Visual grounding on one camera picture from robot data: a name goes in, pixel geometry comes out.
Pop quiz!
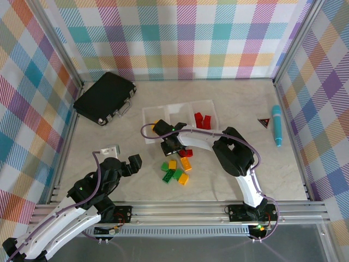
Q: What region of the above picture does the wide aluminium base rail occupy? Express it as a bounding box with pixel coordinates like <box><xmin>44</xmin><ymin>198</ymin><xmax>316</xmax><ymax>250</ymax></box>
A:
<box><xmin>28</xmin><ymin>201</ymin><xmax>331</xmax><ymax>228</ymax></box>

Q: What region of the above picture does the grey slotted cable duct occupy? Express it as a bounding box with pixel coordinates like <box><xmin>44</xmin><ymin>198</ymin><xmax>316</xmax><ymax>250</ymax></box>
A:
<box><xmin>117</xmin><ymin>227</ymin><xmax>251</xmax><ymax>237</ymax></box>

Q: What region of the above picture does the grey metal panel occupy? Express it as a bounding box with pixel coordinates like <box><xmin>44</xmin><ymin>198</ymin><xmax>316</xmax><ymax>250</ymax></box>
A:
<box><xmin>24</xmin><ymin>224</ymin><xmax>336</xmax><ymax>262</ymax></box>

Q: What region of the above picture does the small circuit board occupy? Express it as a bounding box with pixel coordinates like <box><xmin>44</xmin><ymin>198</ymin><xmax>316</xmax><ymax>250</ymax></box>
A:
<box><xmin>250</xmin><ymin>224</ymin><xmax>269</xmax><ymax>234</ymax></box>
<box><xmin>94</xmin><ymin>225</ymin><xmax>121</xmax><ymax>237</ymax></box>

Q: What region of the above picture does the teal marker pen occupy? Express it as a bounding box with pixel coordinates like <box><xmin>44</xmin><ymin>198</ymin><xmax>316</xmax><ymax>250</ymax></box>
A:
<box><xmin>270</xmin><ymin>105</ymin><xmax>284</xmax><ymax>148</ymax></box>

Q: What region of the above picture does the aluminium corner post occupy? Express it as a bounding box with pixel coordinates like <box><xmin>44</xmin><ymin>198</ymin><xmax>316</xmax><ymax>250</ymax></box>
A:
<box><xmin>273</xmin><ymin>0</ymin><xmax>326</xmax><ymax>85</ymax></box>
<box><xmin>26</xmin><ymin>0</ymin><xmax>86</xmax><ymax>88</ymax></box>

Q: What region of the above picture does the aluminium side rail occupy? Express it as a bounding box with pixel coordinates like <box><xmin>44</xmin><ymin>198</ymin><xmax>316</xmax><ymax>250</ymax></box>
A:
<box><xmin>273</xmin><ymin>81</ymin><xmax>314</xmax><ymax>202</ymax></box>
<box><xmin>45</xmin><ymin>81</ymin><xmax>85</xmax><ymax>204</ymax></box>

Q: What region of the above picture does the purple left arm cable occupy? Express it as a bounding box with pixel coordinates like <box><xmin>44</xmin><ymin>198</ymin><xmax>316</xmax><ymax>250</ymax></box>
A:
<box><xmin>4</xmin><ymin>151</ymin><xmax>102</xmax><ymax>262</ymax></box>

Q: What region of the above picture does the black carrying case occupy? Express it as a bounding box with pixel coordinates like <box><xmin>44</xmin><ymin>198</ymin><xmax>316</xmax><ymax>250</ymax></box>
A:
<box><xmin>73</xmin><ymin>72</ymin><xmax>137</xmax><ymax>127</ymax></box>

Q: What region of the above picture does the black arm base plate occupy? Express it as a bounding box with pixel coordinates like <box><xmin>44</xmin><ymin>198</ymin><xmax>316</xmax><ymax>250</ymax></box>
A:
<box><xmin>227</xmin><ymin>204</ymin><xmax>276</xmax><ymax>223</ymax></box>
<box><xmin>113</xmin><ymin>205</ymin><xmax>134</xmax><ymax>224</ymax></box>

